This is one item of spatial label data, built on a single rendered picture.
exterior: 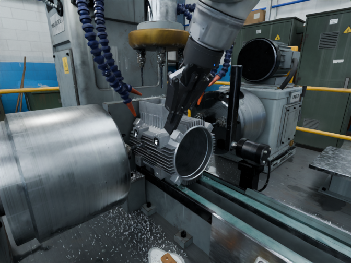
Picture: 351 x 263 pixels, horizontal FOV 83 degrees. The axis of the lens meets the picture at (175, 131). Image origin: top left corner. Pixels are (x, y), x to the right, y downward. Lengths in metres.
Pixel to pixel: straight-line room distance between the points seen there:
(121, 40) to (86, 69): 0.16
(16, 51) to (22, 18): 0.69
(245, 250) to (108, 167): 0.31
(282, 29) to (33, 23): 4.85
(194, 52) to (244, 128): 0.39
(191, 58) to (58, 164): 0.29
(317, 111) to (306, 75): 0.55
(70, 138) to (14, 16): 5.31
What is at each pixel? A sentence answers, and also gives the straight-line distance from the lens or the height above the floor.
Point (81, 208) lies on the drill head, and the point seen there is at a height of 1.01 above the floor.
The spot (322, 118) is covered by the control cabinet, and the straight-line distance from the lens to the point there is 3.58.
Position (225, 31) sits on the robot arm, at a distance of 0.38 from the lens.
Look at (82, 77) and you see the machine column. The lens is 0.70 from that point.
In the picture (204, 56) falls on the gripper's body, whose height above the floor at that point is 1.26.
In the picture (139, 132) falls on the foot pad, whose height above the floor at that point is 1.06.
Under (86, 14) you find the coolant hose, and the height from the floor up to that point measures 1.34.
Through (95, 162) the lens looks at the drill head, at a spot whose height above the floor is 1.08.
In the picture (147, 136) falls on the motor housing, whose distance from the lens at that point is 0.57.
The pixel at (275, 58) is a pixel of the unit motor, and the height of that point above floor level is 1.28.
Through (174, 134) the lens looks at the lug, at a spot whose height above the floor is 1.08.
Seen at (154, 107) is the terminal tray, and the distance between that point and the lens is 0.58.
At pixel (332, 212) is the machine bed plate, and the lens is 0.86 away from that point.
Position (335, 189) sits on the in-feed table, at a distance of 0.96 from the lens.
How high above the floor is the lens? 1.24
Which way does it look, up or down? 17 degrees down
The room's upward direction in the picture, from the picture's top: straight up
